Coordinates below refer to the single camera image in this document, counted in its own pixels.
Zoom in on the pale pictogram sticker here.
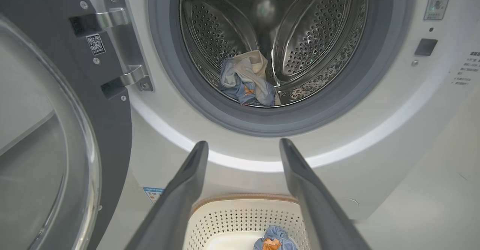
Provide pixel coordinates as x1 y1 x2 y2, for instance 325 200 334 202
424 0 455 21

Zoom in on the blue energy label sticker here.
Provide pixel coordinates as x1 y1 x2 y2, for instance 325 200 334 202
142 187 165 205

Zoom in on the round black glass washer door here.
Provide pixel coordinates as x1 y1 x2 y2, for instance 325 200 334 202
0 0 133 250

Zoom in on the cream perforated laundry basket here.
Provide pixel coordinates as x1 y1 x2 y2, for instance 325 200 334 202
183 194 312 250

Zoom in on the white front-load washing machine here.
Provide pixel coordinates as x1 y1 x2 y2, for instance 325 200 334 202
77 0 480 222

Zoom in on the small QR code sticker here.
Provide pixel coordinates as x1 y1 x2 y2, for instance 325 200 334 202
86 34 107 56

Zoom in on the perforated steel washer drum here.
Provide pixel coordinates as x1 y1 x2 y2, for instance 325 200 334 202
180 0 369 108

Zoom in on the black door lock socket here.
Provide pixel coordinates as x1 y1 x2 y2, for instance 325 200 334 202
414 38 438 57

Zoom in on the grey rubber door seal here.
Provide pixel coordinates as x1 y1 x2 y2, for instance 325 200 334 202
148 0 417 138

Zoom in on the blue bear print garment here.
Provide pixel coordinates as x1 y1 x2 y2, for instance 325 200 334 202
219 50 282 107
253 226 299 250

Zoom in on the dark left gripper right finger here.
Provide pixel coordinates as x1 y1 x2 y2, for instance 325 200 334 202
279 138 372 250

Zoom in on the metal door hinge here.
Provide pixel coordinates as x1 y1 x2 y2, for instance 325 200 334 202
69 0 154 99

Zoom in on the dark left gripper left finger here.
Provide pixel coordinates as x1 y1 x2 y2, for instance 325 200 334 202
126 141 209 250

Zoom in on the printed text label on washer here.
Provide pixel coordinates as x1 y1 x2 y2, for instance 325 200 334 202
452 50 480 86

